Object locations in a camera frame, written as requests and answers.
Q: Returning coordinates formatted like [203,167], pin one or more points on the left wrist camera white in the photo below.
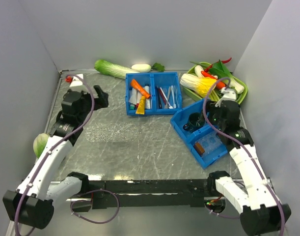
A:
[74,81]

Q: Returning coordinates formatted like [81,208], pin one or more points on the white toothbrush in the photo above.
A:
[171,93]

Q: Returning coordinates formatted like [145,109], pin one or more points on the blue toiletry double bin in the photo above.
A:
[161,79]

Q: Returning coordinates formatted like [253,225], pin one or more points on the orange carrot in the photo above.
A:
[220,85]

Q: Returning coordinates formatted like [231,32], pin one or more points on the orange toothpaste tube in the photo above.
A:
[139,88]

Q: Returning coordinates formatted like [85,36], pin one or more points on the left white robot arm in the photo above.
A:
[34,201]

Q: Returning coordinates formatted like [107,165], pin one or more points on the small green cabbage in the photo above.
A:
[39,144]

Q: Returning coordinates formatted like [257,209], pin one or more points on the long green napa cabbage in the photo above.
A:
[107,68]

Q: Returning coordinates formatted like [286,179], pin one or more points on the yellow white cabbage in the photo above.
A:
[199,85]

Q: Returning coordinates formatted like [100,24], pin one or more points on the bok choy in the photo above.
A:
[222,71]

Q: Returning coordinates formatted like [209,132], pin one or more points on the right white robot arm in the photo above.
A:
[260,209]

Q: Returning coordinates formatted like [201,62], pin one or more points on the red toothbrush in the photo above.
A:
[162,94]

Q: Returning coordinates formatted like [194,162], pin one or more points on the green beans bundle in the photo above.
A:
[214,96]

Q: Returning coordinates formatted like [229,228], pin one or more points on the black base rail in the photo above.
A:
[104,194]

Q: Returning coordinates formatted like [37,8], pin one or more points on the red chili pepper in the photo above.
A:
[223,61]

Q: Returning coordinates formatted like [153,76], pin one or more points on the white radish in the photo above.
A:
[141,68]

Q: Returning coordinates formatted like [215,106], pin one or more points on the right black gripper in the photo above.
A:
[210,108]

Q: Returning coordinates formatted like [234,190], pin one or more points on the white toothpaste tube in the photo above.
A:
[133,96]

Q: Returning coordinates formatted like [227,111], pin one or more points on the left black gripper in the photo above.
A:
[101,101]

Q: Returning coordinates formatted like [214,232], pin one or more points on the green vegetable tray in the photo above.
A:
[193,95]

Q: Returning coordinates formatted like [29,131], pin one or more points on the dark green mug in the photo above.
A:
[195,122]

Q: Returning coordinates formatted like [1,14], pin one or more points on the yellow toothpaste tube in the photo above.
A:
[141,107]

